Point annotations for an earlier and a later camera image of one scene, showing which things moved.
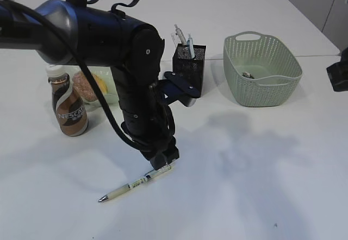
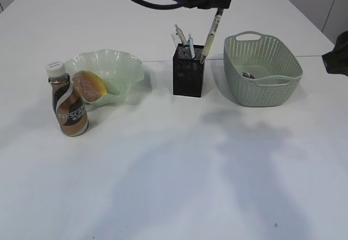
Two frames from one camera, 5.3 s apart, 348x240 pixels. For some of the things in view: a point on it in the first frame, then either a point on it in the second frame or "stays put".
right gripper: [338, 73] → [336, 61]
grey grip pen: [181, 36] stays put
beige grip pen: [150, 175] → [212, 34]
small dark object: [247, 74] stays put
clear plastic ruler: [175, 38] stays put
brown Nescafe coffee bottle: [70, 107] stays put
